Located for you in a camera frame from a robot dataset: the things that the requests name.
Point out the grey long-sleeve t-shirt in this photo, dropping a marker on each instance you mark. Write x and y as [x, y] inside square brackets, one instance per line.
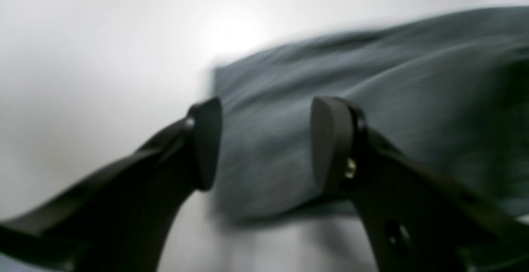
[450, 91]

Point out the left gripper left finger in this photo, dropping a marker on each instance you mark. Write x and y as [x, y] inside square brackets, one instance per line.
[118, 218]

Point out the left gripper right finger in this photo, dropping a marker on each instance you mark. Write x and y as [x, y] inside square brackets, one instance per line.
[417, 219]

